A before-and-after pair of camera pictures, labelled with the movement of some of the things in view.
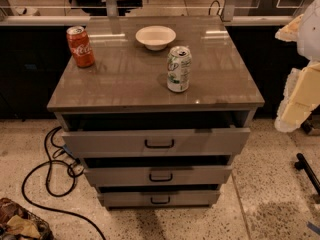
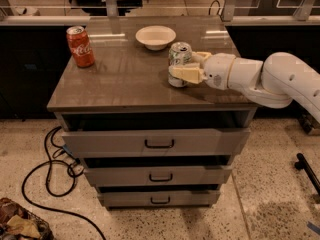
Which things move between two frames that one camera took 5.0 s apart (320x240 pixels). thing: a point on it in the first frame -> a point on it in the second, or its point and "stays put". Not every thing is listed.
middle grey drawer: [151, 176] stays put
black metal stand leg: [303, 163] stays put
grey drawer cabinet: [141, 145] stays put
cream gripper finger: [290, 31] -> [199, 57]
